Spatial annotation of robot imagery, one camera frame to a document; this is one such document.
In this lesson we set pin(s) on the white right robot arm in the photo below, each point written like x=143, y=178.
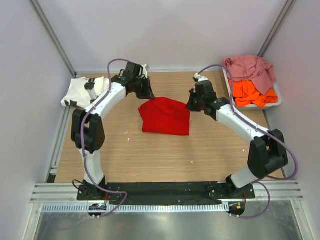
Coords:
x=267, y=153

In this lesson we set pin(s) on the orange t shirt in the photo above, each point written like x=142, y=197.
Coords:
x=245, y=94

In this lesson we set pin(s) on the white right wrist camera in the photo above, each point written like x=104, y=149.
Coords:
x=198, y=78

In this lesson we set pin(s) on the pink t shirt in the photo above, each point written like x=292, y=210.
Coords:
x=251, y=68

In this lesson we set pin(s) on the red t shirt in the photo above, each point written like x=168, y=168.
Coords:
x=165, y=116

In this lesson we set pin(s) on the slotted grey cable duct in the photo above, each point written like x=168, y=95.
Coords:
x=100, y=208

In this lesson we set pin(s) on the aluminium left frame post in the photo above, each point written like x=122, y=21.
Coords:
x=52, y=35

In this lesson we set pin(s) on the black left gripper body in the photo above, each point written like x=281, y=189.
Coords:
x=142, y=87

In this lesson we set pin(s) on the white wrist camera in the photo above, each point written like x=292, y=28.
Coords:
x=198, y=78
x=146, y=67

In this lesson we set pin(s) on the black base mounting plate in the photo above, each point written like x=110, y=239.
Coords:
x=180, y=193

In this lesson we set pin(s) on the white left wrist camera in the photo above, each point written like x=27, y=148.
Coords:
x=146, y=67

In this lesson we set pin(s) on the folded white printed t shirt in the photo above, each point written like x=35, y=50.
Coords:
x=84, y=91

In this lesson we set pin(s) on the aluminium frame post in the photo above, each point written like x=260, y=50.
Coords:
x=52, y=35
x=279, y=21

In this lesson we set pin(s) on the white plastic tray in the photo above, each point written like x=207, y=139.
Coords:
x=253, y=106

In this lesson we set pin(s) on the aluminium right frame post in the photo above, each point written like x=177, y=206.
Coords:
x=279, y=21

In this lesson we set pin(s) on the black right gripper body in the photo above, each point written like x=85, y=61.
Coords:
x=195, y=103

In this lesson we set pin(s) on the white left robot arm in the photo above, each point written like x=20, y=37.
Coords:
x=87, y=129

